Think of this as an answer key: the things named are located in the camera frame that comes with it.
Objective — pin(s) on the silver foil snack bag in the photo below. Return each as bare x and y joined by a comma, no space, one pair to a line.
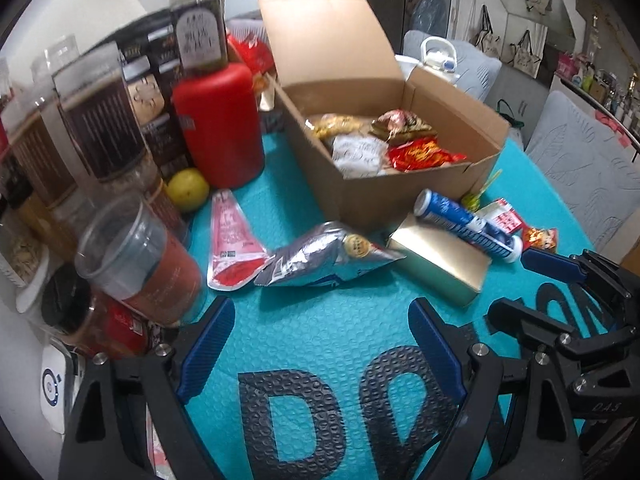
326,256

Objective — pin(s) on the white thermos pot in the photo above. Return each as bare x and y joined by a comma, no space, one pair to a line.
439,56

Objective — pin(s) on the yellow waffle snack bag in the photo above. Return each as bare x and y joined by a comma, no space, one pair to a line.
326,126

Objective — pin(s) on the large red snack bag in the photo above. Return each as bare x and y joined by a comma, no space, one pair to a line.
421,154

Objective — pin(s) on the white bread packet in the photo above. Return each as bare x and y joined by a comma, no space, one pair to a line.
358,157

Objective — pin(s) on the blue tube package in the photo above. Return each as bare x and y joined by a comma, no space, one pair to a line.
431,207

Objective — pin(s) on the orange label clear jar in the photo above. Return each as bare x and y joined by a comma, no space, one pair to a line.
128,253

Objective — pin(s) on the far grey covered chair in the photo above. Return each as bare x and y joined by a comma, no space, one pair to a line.
477,71

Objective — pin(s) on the red white flat packet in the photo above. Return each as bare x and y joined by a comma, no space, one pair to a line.
502,215

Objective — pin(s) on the grey covered chair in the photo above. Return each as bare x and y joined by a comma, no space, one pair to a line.
477,71
586,165

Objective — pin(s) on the red label dark-lid jar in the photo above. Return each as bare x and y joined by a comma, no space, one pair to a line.
88,320

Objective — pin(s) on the open cardboard box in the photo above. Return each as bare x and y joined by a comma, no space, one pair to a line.
332,57

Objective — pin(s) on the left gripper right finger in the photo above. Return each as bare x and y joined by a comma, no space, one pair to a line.
542,441

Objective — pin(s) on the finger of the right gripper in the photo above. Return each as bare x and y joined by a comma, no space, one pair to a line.
532,329
614,287

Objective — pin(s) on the dark jar on canister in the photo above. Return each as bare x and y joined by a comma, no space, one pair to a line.
200,34

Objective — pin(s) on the pink cone pouch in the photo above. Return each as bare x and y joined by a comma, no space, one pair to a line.
236,255

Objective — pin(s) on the gold paper box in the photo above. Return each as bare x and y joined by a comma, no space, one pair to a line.
443,263

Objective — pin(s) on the dark label tall jar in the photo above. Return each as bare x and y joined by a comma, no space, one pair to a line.
99,116

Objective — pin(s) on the green lollipop yellow stick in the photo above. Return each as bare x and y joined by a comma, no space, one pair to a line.
471,200

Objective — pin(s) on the red canister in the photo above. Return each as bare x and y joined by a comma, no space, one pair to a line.
219,119

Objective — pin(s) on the brown cereal bag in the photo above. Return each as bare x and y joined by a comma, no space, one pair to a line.
398,127

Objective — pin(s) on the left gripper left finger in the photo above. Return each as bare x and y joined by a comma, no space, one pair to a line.
106,435

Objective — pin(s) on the near grey covered chair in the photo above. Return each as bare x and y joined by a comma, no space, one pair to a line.
586,165

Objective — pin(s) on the small red snack packet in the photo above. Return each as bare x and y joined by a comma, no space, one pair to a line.
543,239

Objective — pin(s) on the yellow green fruit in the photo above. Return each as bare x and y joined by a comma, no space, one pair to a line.
188,190

